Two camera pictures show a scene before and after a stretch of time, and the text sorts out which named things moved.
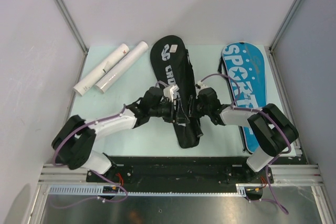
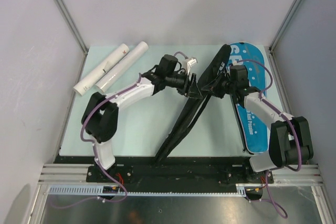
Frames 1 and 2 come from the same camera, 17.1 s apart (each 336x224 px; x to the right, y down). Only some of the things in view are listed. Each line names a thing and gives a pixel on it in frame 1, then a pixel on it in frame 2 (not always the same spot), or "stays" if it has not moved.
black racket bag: (170, 65) to (216, 65)
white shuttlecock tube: (121, 66) stays
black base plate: (219, 170) stays
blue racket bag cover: (243, 62) stays
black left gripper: (175, 116) to (190, 89)
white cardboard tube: (82, 86) stays
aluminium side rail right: (300, 175) stays
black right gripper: (192, 112) to (213, 87)
